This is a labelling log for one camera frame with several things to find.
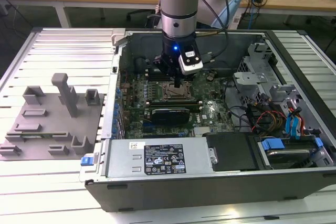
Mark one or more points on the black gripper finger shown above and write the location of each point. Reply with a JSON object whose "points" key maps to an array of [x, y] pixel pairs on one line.
{"points": [[164, 64], [180, 81]]}

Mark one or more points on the silver CPU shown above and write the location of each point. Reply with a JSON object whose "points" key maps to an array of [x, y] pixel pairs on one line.
{"points": [[176, 93]]}

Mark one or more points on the CPU socket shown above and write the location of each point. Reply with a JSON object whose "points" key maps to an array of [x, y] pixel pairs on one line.
{"points": [[178, 100]]}

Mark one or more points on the black rounded plastic part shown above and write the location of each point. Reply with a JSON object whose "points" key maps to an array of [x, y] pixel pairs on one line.
{"points": [[140, 65]]}

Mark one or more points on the round coin cell battery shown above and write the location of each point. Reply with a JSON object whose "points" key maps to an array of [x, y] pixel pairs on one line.
{"points": [[209, 77]]}

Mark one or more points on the black graphics card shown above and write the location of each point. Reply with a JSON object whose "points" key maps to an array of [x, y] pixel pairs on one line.
{"points": [[170, 116]]}

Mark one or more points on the green motherboard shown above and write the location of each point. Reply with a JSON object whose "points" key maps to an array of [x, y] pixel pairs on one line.
{"points": [[215, 95]]}

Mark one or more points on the silver chipset heatsink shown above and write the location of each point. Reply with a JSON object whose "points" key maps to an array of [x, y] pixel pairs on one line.
{"points": [[202, 131]]}

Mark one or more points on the silver metal disk bay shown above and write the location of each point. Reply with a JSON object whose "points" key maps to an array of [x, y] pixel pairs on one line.
{"points": [[248, 78]]}

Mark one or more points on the black plastic shroud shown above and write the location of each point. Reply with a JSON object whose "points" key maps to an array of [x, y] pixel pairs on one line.
{"points": [[231, 150]]}

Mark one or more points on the silver power supply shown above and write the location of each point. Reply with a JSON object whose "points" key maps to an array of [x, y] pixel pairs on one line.
{"points": [[120, 161]]}

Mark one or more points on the blue disk carrier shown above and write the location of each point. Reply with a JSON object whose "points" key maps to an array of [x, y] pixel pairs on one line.
{"points": [[273, 144]]}

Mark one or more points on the open black PC case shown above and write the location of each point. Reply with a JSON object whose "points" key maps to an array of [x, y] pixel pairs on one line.
{"points": [[183, 195]]}

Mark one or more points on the blue case latch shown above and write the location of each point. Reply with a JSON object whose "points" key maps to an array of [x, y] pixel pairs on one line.
{"points": [[88, 161]]}

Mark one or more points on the grey parts rack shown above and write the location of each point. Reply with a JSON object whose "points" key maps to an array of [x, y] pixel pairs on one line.
{"points": [[52, 129]]}

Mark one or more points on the hard disk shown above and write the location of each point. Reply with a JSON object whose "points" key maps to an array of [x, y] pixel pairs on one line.
{"points": [[288, 157]]}

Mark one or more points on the green RAM stick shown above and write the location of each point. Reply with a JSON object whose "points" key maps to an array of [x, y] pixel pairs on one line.
{"points": [[31, 136]]}

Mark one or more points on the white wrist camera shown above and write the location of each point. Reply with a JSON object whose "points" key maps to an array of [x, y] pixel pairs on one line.
{"points": [[190, 62]]}

